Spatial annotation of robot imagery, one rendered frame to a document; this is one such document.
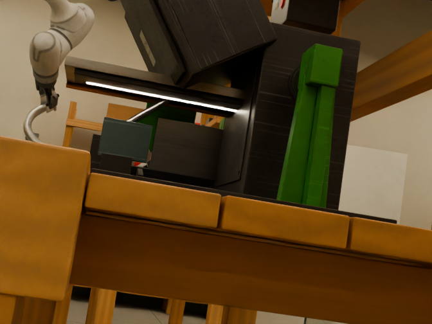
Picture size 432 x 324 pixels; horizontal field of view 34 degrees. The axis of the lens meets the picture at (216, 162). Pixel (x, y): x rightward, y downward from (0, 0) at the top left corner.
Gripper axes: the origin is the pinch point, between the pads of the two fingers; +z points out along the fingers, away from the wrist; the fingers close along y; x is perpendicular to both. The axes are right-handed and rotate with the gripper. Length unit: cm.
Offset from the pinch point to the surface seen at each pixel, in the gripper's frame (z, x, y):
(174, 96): -121, 16, -71
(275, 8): -106, -28, -59
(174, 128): -99, 10, -69
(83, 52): 497, -228, 278
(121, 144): -115, 28, -71
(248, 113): -129, 11, -84
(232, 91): -125, 8, -78
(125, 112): 475, -212, 174
